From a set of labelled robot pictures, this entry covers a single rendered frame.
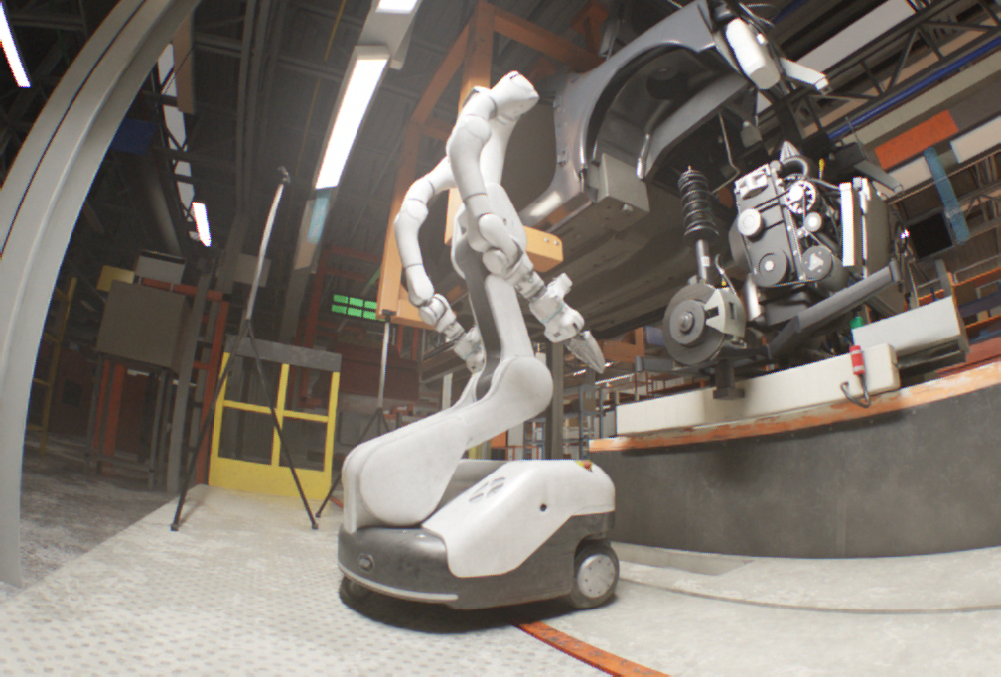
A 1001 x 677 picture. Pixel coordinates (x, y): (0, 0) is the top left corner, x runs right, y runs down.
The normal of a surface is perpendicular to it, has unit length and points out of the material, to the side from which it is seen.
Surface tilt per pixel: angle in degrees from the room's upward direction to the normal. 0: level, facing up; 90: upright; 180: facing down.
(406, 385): 90
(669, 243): 104
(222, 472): 90
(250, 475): 90
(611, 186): 90
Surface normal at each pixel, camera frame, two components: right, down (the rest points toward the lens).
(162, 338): 0.48, -0.29
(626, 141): 0.38, 0.31
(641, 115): 0.24, 0.63
